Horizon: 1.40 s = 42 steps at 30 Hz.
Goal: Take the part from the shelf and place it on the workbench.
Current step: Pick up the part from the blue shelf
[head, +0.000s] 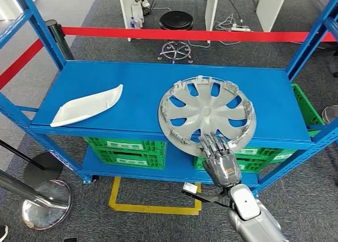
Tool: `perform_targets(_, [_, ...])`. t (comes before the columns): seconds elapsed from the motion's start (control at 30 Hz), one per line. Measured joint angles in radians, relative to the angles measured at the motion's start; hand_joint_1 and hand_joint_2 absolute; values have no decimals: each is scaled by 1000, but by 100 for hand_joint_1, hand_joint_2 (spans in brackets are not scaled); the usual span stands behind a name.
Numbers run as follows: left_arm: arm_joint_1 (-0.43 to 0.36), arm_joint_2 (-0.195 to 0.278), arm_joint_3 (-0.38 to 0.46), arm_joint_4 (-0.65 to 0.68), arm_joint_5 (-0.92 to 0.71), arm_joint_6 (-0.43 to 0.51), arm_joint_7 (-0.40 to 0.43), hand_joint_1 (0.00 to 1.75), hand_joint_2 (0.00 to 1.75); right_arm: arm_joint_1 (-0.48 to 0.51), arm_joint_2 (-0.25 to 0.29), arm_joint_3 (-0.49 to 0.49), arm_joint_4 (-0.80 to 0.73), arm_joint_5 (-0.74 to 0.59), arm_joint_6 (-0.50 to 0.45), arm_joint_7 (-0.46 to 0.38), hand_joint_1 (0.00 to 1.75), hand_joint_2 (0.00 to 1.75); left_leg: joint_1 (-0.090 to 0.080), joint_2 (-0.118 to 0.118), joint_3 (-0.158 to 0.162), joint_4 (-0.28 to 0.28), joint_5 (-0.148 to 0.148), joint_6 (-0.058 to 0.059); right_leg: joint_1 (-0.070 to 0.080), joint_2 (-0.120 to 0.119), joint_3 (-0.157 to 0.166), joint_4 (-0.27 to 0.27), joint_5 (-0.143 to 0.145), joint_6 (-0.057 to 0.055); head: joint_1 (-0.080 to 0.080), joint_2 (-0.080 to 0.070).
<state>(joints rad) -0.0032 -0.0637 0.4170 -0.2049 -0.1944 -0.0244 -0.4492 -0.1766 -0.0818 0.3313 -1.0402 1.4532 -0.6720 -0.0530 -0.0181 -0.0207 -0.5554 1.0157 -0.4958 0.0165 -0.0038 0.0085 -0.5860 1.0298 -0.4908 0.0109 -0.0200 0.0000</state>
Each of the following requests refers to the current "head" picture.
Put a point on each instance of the white power strip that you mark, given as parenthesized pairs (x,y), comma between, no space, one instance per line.
(240,28)

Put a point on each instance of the clear water bottle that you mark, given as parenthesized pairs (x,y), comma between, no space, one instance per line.
(133,22)

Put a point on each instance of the grey plastic wheel hubcap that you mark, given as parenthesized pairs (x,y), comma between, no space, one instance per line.
(206,112)

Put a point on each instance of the white curved plastic trim part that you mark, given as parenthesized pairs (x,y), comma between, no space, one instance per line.
(84,107)

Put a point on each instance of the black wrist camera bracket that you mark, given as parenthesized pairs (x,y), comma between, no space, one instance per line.
(208,199)

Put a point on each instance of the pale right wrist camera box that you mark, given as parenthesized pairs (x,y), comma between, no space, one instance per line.
(190,188)

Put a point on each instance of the white desk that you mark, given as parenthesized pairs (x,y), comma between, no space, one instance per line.
(270,6)
(211,6)

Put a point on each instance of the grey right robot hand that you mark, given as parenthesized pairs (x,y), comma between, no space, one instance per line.
(222,167)

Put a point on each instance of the black shoe white sole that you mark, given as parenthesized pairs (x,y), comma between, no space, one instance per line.
(3,233)

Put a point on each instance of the chrome stanchion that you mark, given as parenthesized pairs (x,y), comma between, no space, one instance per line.
(47,205)

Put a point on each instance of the black stanchion post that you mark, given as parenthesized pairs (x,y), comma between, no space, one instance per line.
(59,41)

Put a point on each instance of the red barrier belt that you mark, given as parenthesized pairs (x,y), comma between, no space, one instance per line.
(18,63)
(158,34)

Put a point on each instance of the blue metal shelf rack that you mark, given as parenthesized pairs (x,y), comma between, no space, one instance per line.
(132,93)

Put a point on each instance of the black round stool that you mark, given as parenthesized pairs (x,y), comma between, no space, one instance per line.
(176,20)

